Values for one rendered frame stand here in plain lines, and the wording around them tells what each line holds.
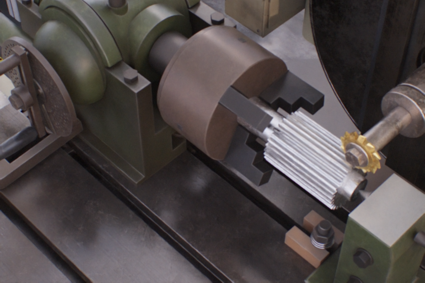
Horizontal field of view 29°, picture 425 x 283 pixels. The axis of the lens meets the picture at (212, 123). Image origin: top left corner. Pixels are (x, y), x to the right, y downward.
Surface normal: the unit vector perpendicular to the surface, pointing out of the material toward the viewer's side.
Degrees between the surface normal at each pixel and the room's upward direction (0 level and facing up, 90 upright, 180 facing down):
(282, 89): 5
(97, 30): 37
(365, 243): 90
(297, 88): 5
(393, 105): 90
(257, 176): 65
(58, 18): 90
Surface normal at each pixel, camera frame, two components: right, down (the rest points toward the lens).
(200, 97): -0.55, -0.01
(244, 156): -0.64, 0.20
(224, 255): 0.00, -0.66
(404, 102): -0.71, 0.53
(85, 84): 0.11, 0.64
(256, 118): -0.40, -0.24
